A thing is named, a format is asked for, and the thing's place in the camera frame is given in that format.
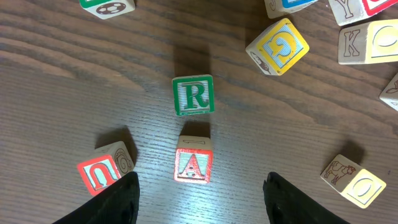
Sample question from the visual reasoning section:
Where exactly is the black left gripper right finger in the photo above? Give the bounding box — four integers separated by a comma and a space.
263, 172, 349, 224

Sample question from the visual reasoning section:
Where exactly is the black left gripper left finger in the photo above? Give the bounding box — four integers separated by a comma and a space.
54, 172, 140, 224

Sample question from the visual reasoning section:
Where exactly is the yellow O block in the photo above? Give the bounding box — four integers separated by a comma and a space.
320, 154, 386, 208

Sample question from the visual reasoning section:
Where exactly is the green R block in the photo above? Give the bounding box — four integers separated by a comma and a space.
172, 74, 215, 116

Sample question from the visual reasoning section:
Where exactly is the red U block lower left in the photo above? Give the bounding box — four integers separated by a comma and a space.
76, 141, 134, 196

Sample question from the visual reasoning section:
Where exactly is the red u block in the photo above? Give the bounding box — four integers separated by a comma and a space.
76, 141, 134, 196
328, 0, 397, 26

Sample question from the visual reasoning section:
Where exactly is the red A block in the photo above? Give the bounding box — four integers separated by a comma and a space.
174, 136, 213, 184

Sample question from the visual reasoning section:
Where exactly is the red I block centre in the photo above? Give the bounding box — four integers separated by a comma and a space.
379, 73, 398, 111

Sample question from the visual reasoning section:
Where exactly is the yellow G block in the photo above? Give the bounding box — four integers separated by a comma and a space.
246, 18, 310, 76

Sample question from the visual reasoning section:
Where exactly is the yellow K side block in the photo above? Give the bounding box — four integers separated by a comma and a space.
338, 19, 397, 65

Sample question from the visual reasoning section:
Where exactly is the green J block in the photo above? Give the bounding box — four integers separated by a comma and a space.
80, 0, 136, 19

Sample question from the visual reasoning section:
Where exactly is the blue R block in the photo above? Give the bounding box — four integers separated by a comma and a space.
264, 0, 318, 19

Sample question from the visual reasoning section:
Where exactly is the red U block upper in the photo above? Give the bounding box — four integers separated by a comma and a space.
328, 0, 397, 26

